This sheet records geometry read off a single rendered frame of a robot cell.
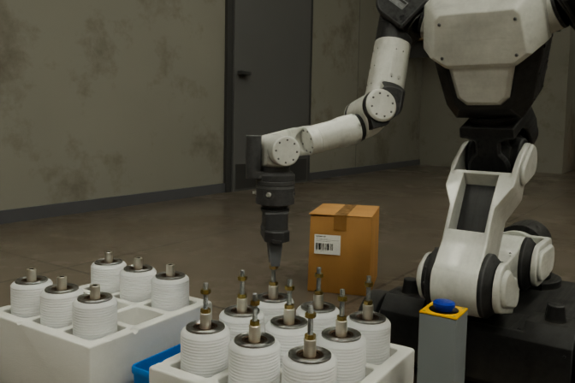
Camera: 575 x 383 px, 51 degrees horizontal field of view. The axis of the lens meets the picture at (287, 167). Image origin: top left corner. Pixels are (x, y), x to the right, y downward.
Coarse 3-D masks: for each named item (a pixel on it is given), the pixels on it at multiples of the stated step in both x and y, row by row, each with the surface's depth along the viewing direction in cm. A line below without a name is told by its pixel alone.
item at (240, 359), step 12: (228, 348) 109; (240, 348) 107; (264, 348) 107; (276, 348) 108; (228, 360) 109; (240, 360) 106; (252, 360) 106; (264, 360) 106; (276, 360) 108; (228, 372) 109; (240, 372) 106; (252, 372) 106; (264, 372) 106; (276, 372) 108
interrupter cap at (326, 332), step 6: (324, 330) 115; (330, 330) 115; (348, 330) 116; (354, 330) 116; (324, 336) 112; (330, 336) 112; (336, 336) 113; (348, 336) 113; (354, 336) 112; (360, 336) 112; (342, 342) 110; (348, 342) 110
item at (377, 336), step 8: (360, 328) 120; (368, 328) 119; (376, 328) 119; (384, 328) 120; (368, 336) 119; (376, 336) 119; (384, 336) 120; (368, 344) 119; (376, 344) 119; (384, 344) 121; (368, 352) 119; (376, 352) 120; (384, 352) 121; (368, 360) 120; (376, 360) 120; (384, 360) 121
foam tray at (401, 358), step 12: (396, 348) 126; (408, 348) 126; (168, 360) 118; (180, 360) 118; (396, 360) 120; (408, 360) 124; (156, 372) 114; (168, 372) 112; (180, 372) 113; (372, 372) 114; (384, 372) 114; (396, 372) 118; (408, 372) 124
